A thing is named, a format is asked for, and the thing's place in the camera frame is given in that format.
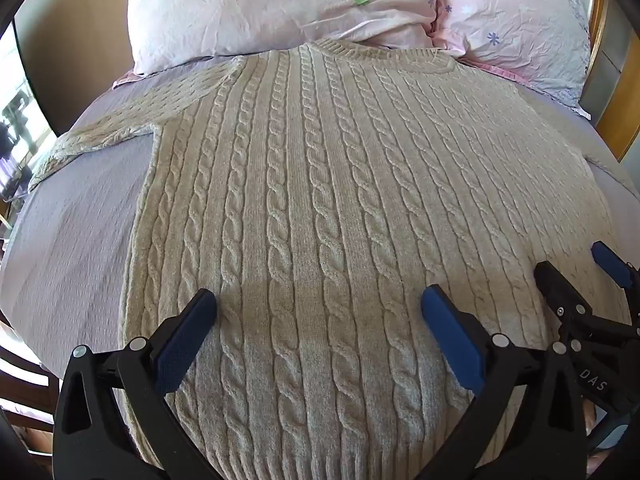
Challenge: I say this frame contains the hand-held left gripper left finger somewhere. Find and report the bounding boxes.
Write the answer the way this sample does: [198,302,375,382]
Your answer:
[52,287,221,480]

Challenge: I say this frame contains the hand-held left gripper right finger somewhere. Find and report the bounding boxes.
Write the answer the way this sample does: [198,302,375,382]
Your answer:
[415,284,586,480]

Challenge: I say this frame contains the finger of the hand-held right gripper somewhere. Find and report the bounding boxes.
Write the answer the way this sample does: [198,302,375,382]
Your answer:
[590,240,640,311]
[533,260,594,329]

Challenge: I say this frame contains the beige cable-knit sweater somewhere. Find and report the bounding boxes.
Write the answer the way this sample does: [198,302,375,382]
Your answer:
[29,37,632,480]

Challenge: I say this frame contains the wooden headboard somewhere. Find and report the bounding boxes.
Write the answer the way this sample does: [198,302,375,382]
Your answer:
[579,0,640,163]

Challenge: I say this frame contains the dark wooden chair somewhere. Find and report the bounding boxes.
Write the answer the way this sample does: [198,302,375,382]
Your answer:
[0,321,67,461]

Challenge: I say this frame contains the pink floral pillow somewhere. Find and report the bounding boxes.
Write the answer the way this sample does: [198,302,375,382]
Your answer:
[432,0,594,120]
[127,0,442,77]

